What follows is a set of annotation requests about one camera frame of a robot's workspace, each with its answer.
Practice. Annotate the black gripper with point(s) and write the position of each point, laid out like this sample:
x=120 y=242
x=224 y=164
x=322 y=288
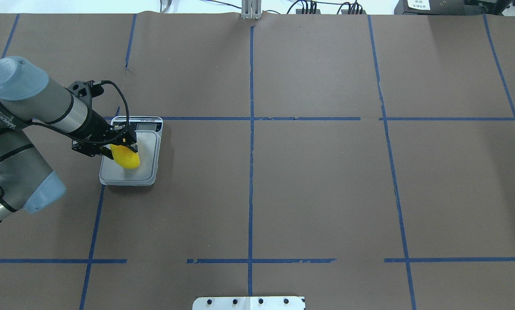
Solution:
x=96 y=127

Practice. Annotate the yellow mango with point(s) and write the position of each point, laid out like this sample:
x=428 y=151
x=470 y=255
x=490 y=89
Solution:
x=122 y=156

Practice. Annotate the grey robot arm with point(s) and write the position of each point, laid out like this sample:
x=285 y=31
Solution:
x=30 y=97

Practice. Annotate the vertical blue tape line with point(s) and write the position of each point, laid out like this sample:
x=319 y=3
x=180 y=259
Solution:
x=250 y=262

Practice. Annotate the white metal mounting plate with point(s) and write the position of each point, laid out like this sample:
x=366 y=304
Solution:
x=250 y=303

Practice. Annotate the black power strip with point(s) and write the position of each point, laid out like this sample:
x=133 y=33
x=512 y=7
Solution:
x=308 y=11

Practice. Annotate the brown paper table cover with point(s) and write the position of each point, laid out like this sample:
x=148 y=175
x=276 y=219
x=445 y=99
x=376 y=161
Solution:
x=384 y=164

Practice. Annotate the black device box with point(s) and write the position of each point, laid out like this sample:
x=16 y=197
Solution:
x=437 y=7

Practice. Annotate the aluminium profile post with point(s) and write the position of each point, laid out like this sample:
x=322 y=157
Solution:
x=251 y=9

